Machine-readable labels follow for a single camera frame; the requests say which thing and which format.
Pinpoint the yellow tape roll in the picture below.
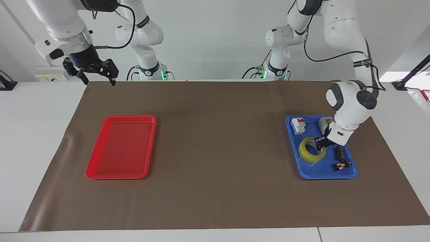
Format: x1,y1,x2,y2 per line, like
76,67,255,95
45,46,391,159
298,136,327,164

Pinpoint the black and yellow connector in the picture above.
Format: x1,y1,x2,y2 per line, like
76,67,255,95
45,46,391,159
333,160,352,172

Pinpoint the white box with red label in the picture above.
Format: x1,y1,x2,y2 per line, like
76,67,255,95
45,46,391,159
318,117,333,134

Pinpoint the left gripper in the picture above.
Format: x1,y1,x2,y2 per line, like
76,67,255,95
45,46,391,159
314,133,336,151

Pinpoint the blue plastic tray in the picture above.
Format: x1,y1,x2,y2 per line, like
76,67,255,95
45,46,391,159
285,115,358,180

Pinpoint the black stand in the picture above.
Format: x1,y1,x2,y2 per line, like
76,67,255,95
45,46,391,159
391,54,430,91
0,70,18,91

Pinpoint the white wall socket strip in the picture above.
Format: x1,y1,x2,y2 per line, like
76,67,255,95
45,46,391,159
35,66,72,82

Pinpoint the white circuit breaker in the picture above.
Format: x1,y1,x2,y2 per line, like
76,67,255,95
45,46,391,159
291,118,306,135

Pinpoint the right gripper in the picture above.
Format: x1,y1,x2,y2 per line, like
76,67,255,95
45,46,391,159
63,44,120,86

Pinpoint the black cable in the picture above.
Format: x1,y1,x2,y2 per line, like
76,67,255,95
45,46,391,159
126,66,140,81
303,15,387,92
242,50,272,80
92,3,136,50

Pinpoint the red plastic tray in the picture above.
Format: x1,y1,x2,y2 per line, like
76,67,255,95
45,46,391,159
85,114,158,180

